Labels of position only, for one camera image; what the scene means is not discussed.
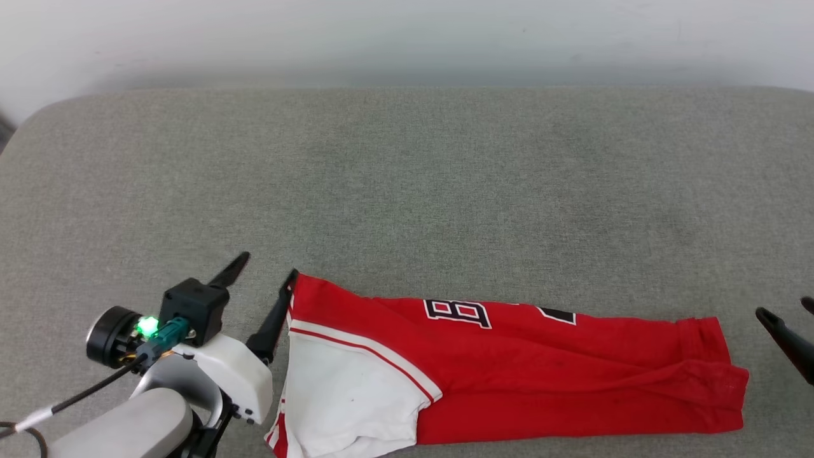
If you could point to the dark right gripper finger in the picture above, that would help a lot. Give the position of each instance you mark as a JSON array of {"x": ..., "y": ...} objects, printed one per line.
[
  {"x": 809, "y": 304},
  {"x": 792, "y": 346}
]

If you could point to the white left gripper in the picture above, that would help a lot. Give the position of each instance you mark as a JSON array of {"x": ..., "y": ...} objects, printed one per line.
[{"x": 245, "y": 378}]

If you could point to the red and white baseball jersey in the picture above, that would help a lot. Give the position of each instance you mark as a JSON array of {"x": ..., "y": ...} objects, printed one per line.
[{"x": 509, "y": 381}]

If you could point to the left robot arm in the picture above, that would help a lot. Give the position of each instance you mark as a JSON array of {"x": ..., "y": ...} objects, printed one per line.
[{"x": 133, "y": 426}]

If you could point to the grey fabric sofa seat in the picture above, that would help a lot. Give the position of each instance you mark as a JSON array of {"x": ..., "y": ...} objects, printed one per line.
[{"x": 420, "y": 191}]

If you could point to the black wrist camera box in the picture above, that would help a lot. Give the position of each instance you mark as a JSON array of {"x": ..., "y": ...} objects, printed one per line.
[{"x": 194, "y": 308}]

